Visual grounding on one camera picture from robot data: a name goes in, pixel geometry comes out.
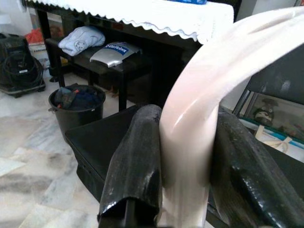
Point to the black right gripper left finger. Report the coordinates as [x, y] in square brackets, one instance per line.
[133, 166]

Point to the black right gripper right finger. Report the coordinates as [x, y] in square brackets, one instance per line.
[247, 180]

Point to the black plastic container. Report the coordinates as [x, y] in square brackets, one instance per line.
[99, 142]

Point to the black plastic bucket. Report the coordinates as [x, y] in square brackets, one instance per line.
[78, 121]

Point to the grey plush figure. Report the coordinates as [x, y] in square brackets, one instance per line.
[264, 111]

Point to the dark blue clothes bundle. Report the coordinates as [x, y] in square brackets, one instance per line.
[83, 99]

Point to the black piano bench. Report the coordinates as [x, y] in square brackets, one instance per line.
[133, 69]

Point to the silver cover with blue label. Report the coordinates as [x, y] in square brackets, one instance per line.
[111, 58]

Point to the dark grey cabinet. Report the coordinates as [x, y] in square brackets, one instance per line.
[285, 71]

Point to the light blue folded cloth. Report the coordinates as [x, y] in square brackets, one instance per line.
[80, 39]

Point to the white cardboard box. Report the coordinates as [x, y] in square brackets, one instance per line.
[40, 54]

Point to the white lace cloth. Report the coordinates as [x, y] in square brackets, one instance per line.
[154, 16]

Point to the red plastic bag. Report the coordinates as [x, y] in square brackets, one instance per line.
[35, 35]

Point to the blue box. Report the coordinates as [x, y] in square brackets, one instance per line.
[199, 2]

